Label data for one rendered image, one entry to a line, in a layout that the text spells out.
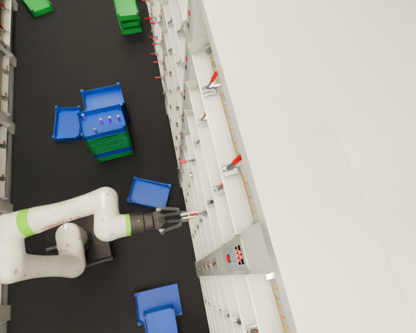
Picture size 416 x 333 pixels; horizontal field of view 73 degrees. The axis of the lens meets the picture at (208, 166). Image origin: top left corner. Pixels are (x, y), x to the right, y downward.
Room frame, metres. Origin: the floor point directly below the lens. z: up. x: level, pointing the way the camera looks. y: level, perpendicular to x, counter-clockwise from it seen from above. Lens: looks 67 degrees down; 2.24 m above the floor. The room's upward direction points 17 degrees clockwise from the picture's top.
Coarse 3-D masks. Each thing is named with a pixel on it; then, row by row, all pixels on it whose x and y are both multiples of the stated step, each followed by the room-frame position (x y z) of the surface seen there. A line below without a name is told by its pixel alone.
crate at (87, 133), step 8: (80, 112) 0.84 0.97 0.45; (88, 112) 0.87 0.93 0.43; (96, 112) 0.90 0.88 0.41; (104, 112) 0.92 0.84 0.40; (112, 112) 0.94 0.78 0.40; (120, 112) 0.96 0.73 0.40; (80, 120) 0.80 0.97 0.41; (88, 120) 0.82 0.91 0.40; (96, 120) 0.84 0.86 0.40; (104, 120) 0.86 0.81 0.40; (112, 120) 0.88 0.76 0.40; (80, 128) 0.73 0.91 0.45; (88, 128) 0.77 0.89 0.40; (96, 128) 0.78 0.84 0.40; (104, 128) 0.80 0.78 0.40; (112, 128) 0.82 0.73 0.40; (120, 128) 0.82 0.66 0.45; (88, 136) 0.69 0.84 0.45; (96, 136) 0.72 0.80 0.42
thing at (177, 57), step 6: (162, 0) 1.29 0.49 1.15; (162, 6) 1.28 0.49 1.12; (168, 6) 1.28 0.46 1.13; (168, 12) 1.24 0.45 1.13; (168, 18) 1.20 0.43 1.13; (168, 24) 1.14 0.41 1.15; (168, 30) 1.13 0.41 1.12; (174, 30) 1.13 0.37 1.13; (174, 36) 1.09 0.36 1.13; (174, 42) 1.06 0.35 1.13; (174, 48) 1.02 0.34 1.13; (174, 54) 0.99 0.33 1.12; (174, 60) 0.95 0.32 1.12; (180, 60) 0.92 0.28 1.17; (180, 66) 0.91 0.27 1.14; (180, 72) 0.89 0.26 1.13; (180, 78) 0.86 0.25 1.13; (180, 84) 0.83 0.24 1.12
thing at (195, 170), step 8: (192, 144) 0.63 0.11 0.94; (192, 152) 0.59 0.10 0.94; (192, 168) 0.50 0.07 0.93; (200, 184) 0.43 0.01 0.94; (200, 192) 0.40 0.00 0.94; (200, 200) 0.36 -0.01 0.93; (200, 208) 0.32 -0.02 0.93; (208, 224) 0.26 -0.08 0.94; (208, 232) 0.23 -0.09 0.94; (208, 240) 0.19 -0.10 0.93
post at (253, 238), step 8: (256, 224) 0.14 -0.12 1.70; (264, 224) 0.13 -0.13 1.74; (248, 232) 0.13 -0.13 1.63; (256, 232) 0.12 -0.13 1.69; (264, 232) 0.12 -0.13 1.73; (232, 240) 0.13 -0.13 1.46; (248, 240) 0.12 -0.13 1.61; (256, 240) 0.11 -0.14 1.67; (264, 240) 0.11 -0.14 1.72; (248, 248) 0.10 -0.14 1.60; (256, 248) 0.10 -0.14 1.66; (264, 248) 0.09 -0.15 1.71; (272, 248) 0.09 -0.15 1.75; (208, 256) 0.13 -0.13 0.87; (216, 256) 0.12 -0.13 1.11; (248, 256) 0.09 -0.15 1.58; (256, 256) 0.09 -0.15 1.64; (264, 256) 0.08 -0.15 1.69; (200, 264) 0.12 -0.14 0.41; (224, 264) 0.09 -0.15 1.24; (248, 264) 0.07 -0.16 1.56; (256, 264) 0.07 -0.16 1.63; (264, 264) 0.07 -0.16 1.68; (200, 272) 0.08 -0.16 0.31; (208, 272) 0.07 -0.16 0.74; (216, 272) 0.07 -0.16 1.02; (224, 272) 0.06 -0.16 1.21; (232, 272) 0.06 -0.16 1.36; (240, 272) 0.06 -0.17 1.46; (248, 272) 0.06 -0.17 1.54; (256, 272) 0.06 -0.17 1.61; (264, 272) 0.06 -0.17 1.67; (272, 272) 0.06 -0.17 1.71
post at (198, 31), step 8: (192, 8) 0.69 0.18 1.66; (192, 16) 0.69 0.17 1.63; (200, 16) 0.68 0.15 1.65; (192, 24) 0.68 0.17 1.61; (200, 24) 0.68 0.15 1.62; (192, 32) 0.68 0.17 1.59; (200, 32) 0.68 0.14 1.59; (192, 40) 0.67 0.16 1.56; (184, 64) 0.75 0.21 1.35; (192, 64) 0.68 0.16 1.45; (184, 72) 0.74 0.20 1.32; (192, 72) 0.68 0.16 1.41; (184, 104) 0.71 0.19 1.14; (184, 120) 0.69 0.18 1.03; (184, 128) 0.68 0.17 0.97; (184, 136) 0.67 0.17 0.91; (184, 144) 0.67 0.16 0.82
